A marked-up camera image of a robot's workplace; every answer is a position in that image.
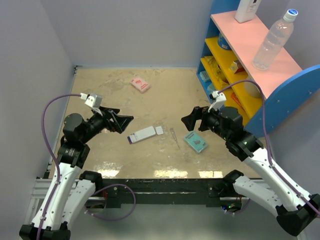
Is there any white dispenser bottle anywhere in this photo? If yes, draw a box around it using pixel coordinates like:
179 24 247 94
234 0 261 23

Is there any small orange white box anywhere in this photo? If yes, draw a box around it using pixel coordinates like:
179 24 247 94
229 60 246 74

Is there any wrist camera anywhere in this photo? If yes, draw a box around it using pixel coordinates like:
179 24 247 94
80 93 102 112
207 90 227 112

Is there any white Kamenoko sponge pack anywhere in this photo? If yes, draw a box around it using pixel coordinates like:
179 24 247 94
130 75 151 93

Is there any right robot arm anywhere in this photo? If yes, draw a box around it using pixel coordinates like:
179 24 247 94
181 106 320 237

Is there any orange box on shelf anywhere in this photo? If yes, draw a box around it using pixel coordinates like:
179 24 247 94
231 92 245 111

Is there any blue shelf unit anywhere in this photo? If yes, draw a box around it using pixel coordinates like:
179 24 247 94
198 0 320 137

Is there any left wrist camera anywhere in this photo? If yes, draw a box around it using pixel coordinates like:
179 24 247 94
80 93 102 112

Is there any beige cylinder on shelf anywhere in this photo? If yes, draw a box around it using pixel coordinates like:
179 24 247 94
244 81 261 99

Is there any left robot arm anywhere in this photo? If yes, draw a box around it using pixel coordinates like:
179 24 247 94
19 107 134 240

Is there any white remote control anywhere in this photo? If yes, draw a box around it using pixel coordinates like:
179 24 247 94
127 126 156 144

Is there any clear water bottle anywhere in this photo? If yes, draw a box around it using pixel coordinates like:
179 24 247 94
252 8 299 71

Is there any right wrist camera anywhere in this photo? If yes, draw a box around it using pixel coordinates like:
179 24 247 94
207 90 227 112

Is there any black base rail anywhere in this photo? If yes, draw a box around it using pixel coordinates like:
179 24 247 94
82 177 253 209

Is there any teal sponge pack on shelf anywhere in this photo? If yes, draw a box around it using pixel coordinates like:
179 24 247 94
199 70 211 83

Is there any blue can on shelf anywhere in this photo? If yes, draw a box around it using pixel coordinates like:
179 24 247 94
217 32 232 51

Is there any yellow snack bag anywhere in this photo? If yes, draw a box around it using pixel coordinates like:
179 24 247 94
202 56 229 90

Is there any clear-handled screwdriver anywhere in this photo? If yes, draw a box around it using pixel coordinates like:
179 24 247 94
170 128 181 150

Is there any white battery cover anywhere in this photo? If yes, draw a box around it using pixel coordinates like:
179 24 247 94
155 126 164 135

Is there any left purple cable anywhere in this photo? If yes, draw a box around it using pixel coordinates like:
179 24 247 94
36 93 87 240

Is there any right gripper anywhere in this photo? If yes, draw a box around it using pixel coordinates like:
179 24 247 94
181 102 231 141

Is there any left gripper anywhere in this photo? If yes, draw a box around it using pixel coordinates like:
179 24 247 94
81 105 133 143

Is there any teal Kamenoko sponge pack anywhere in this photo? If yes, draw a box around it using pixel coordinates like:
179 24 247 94
183 131 208 154

